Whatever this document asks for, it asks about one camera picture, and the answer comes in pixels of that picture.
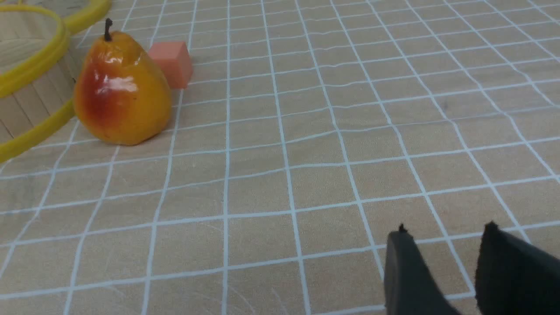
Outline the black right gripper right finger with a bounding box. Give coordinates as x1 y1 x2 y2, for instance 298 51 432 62
475 222 560 315

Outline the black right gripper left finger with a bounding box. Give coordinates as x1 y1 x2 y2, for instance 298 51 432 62
384 224 459 315

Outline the bamboo steamer tray yellow rim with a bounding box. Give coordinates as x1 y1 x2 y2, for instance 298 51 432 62
1 4 78 163

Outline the bamboo steamer lid yellow rim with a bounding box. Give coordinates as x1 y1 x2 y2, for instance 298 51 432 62
17 0 112 35

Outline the checkered tan tablecloth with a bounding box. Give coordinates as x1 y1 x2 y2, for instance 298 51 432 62
1 0 560 315

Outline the orange foam cube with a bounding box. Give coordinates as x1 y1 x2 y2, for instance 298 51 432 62
148 41 193 89

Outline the orange yellow toy pear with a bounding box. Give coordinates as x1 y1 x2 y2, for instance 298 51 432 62
73 18 173 146

